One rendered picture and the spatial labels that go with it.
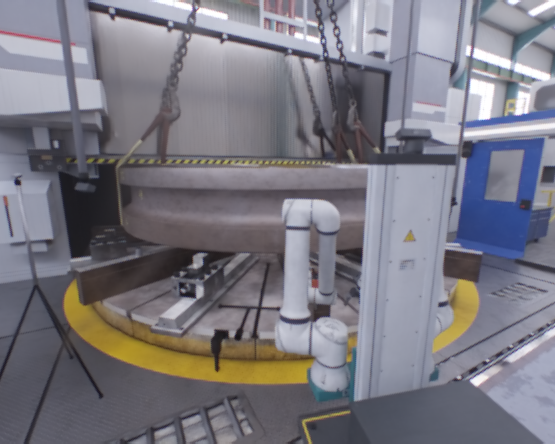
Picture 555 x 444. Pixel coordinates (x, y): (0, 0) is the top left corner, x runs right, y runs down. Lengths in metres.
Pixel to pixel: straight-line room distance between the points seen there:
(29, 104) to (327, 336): 3.27
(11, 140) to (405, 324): 4.47
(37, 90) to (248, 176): 2.11
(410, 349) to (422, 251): 0.45
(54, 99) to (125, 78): 2.15
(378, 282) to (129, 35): 5.33
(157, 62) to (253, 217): 3.56
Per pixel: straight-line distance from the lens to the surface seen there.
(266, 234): 2.84
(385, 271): 1.19
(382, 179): 1.10
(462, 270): 4.30
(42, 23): 4.21
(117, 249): 4.59
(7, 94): 3.65
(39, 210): 5.21
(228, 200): 3.01
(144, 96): 5.51
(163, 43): 5.79
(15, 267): 5.88
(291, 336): 1.39
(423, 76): 6.86
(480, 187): 7.24
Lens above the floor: 1.73
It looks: 11 degrees down
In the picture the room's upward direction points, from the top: straight up
